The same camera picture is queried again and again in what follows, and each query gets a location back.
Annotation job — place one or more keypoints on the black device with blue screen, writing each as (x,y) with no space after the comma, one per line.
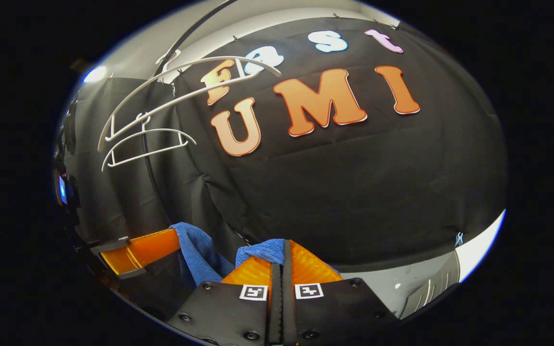
(68,192)

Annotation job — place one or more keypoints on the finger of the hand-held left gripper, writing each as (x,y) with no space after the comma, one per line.
(147,250)

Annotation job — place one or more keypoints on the grey ribbed panel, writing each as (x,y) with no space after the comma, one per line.
(431,288)

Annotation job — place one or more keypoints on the white hanger with jacket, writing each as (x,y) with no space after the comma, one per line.
(195,63)

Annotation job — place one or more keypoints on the empty white hanger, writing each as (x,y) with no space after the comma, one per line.
(161,129)

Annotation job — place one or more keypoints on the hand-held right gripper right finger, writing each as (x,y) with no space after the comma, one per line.
(288,312)

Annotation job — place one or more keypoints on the black metal clothes rack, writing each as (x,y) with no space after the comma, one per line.
(148,158)

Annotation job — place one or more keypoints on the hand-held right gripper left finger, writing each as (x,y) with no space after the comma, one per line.
(275,312)

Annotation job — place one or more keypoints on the black backdrop cloth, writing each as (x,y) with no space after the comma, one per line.
(354,192)

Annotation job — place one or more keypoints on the ceiling light panel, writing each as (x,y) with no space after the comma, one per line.
(95,74)

